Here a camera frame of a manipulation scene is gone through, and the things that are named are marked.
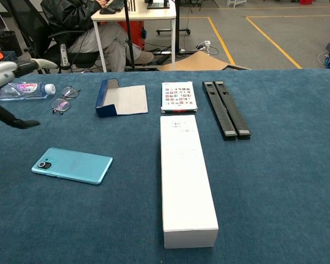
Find black keyboard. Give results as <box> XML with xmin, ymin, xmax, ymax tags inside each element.
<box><xmin>107</xmin><ymin>0</ymin><xmax>126</xmax><ymax>12</ymax></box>

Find black office chair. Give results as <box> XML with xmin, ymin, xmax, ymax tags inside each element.
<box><xmin>5</xmin><ymin>0</ymin><xmax>100</xmax><ymax>74</ymax></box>

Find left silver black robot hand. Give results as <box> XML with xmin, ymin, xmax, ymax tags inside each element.
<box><xmin>0</xmin><ymin>58</ymin><xmax>58</xmax><ymax>130</ymax></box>

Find blue felt table mat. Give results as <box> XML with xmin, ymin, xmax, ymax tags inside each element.
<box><xmin>0</xmin><ymin>68</ymin><xmax>330</xmax><ymax>264</ymax></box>

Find white desk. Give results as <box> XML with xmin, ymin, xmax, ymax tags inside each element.
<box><xmin>90</xmin><ymin>0</ymin><xmax>177</xmax><ymax>73</ymax></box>

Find clear plastic water bottle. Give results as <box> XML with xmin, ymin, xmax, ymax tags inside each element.
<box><xmin>0</xmin><ymin>81</ymin><xmax>56</xmax><ymax>102</ymax></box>

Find black trash bin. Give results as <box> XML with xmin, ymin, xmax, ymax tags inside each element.
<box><xmin>0</xmin><ymin>30</ymin><xmax>23</xmax><ymax>57</ymax></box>

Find smartphone teal back black screen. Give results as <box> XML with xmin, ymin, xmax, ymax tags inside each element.
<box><xmin>31</xmin><ymin>147</ymin><xmax>113</xmax><ymax>186</ymax></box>

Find open blue glasses case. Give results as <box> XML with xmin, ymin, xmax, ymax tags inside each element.
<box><xmin>95</xmin><ymin>79</ymin><xmax>149</xmax><ymax>118</ymax></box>

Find black folding stand bar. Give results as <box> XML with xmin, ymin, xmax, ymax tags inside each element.
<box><xmin>213</xmin><ymin>80</ymin><xmax>251</xmax><ymax>140</ymax></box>
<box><xmin>202</xmin><ymin>80</ymin><xmax>237</xmax><ymax>141</ymax></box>

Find red cabinet under desk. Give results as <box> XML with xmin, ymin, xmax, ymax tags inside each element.
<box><xmin>118</xmin><ymin>21</ymin><xmax>146</xmax><ymax>52</ymax></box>

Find small white box with icons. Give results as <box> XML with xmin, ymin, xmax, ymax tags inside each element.
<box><xmin>161</xmin><ymin>81</ymin><xmax>198</xmax><ymax>114</ymax></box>

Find flat brown cardboard sheet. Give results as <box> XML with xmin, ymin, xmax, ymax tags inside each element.
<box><xmin>156</xmin><ymin>51</ymin><xmax>251</xmax><ymax>72</ymax></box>

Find thin metal frame eyeglasses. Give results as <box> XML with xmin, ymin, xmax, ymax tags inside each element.
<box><xmin>51</xmin><ymin>86</ymin><xmax>81</xmax><ymax>115</ymax></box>

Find black camera tripod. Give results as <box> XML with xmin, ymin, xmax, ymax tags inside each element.
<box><xmin>123</xmin><ymin>0</ymin><xmax>137</xmax><ymax>72</ymax></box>

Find black rolling stand base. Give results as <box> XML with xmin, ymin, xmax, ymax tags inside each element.
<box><xmin>156</xmin><ymin>0</ymin><xmax>199</xmax><ymax>54</ymax></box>

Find long white cardboard box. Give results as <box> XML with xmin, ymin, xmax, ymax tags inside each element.
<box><xmin>159</xmin><ymin>114</ymin><xmax>219</xmax><ymax>249</ymax></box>

